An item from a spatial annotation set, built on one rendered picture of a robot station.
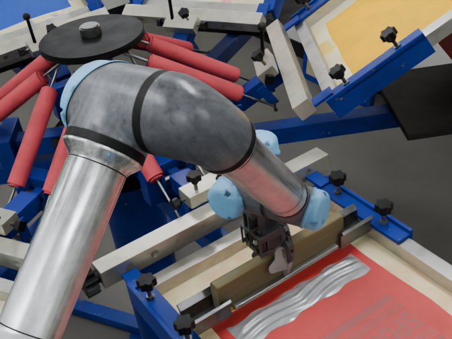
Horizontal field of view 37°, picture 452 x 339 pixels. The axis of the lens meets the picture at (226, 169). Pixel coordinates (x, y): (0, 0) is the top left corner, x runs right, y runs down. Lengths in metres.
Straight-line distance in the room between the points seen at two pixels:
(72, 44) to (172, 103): 1.16
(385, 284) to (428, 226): 1.66
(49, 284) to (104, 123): 0.22
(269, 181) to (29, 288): 0.38
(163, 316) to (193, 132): 0.70
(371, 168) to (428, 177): 0.29
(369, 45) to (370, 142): 1.79
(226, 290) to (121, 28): 0.91
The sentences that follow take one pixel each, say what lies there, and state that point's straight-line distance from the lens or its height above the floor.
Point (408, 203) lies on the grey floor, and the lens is 3.33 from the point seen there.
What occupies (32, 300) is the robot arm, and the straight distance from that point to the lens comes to 0.89.
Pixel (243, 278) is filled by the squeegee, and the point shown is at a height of 1.05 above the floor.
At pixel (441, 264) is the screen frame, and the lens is 1.57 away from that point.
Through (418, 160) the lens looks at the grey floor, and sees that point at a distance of 3.63.
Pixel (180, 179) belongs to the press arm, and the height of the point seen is 1.04.
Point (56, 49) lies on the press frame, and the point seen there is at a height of 1.32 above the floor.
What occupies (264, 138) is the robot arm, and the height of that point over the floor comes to 1.36.
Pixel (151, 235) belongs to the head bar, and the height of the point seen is 1.04.
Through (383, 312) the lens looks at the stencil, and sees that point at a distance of 1.51.
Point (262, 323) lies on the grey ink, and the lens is 1.48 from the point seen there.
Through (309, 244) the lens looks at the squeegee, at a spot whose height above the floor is 1.03.
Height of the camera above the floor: 2.06
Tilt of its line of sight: 35 degrees down
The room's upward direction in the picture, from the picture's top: 8 degrees counter-clockwise
